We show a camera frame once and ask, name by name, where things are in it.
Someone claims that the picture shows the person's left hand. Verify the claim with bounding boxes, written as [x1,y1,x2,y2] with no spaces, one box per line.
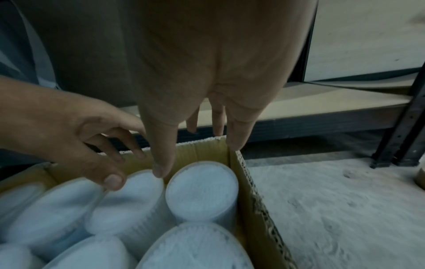
[0,76,149,192]

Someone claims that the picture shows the person's right hand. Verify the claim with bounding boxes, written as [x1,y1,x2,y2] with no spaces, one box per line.
[132,0,318,179]

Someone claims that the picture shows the cotton bud tub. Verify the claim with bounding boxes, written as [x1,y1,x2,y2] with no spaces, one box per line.
[165,161,240,232]
[84,169,175,261]

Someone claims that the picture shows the black metal wooden shelf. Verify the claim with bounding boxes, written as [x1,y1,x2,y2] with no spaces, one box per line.
[116,0,425,169]

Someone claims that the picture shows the cardboard box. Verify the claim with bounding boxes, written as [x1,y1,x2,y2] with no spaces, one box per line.
[0,135,298,269]

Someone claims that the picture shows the cotton swab tubs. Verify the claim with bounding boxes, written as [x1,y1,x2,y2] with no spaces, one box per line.
[0,178,257,269]

